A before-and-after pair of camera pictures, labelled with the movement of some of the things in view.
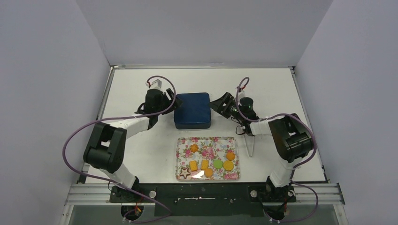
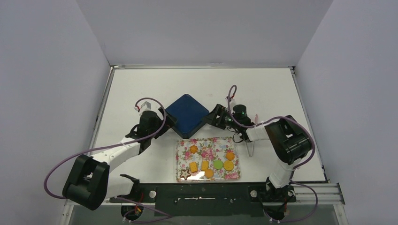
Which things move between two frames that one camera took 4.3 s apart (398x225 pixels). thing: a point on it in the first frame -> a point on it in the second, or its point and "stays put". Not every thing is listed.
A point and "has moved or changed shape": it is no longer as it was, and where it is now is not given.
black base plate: x=204 y=200 stays put
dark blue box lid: x=195 y=108 has moved or changed shape
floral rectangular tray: x=207 y=159 stays put
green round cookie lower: x=218 y=164 stays put
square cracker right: x=204 y=164 stays put
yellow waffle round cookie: x=228 y=165 stays put
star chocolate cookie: x=185 y=172 stays put
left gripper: x=178 y=102 -> x=171 y=121
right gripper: x=228 y=106 -> x=218 y=115
